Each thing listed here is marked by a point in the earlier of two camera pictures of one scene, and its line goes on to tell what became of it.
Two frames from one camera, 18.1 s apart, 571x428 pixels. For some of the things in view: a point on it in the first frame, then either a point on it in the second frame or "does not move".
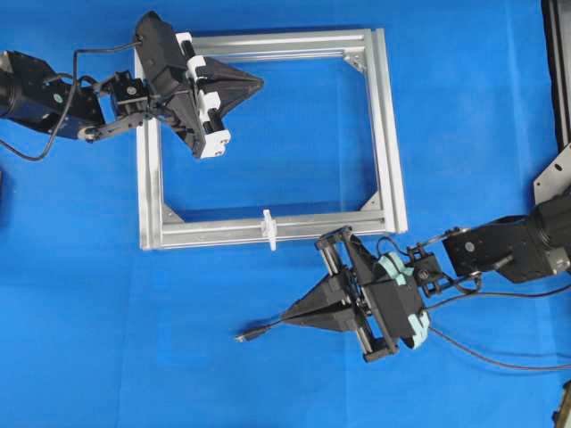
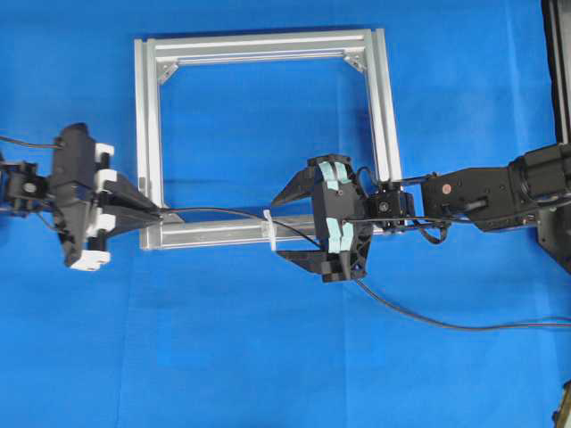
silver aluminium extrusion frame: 162,229 does not move
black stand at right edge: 557,23 does not move
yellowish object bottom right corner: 562,418 does not move
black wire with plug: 256,333 -> 359,283
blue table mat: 95,333 does not move
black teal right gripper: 387,299 -> 342,222
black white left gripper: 178,80 -> 81,181
